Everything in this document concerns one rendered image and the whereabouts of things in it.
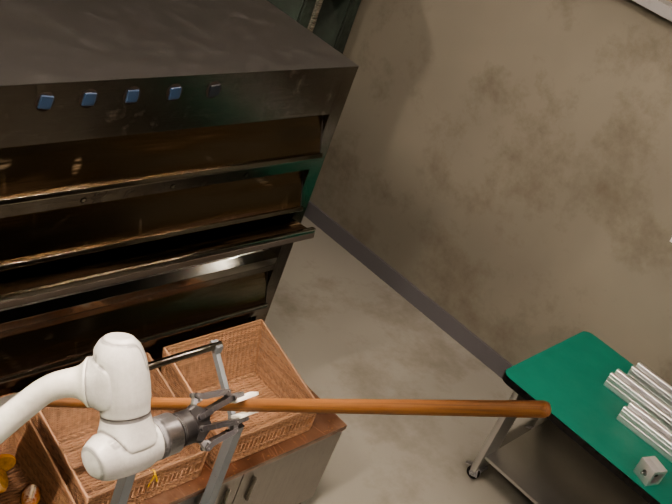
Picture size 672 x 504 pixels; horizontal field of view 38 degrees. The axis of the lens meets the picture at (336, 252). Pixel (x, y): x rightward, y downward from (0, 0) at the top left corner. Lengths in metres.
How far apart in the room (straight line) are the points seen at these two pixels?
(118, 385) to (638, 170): 4.08
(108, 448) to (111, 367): 0.16
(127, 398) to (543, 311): 4.34
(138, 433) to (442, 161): 4.50
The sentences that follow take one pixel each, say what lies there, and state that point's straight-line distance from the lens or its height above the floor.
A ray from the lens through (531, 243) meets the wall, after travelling 6.02.
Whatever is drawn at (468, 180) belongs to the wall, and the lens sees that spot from 6.19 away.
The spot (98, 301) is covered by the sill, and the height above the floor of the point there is 1.17.
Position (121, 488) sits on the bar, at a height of 0.86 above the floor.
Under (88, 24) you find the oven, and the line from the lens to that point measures 3.53.
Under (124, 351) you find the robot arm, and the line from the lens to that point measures 1.97.
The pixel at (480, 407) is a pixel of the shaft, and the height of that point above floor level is 2.40.
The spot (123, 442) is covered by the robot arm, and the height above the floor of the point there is 2.01.
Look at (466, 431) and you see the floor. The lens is 5.79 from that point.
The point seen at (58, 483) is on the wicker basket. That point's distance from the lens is 3.67.
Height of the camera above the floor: 3.42
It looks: 30 degrees down
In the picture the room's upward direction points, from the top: 22 degrees clockwise
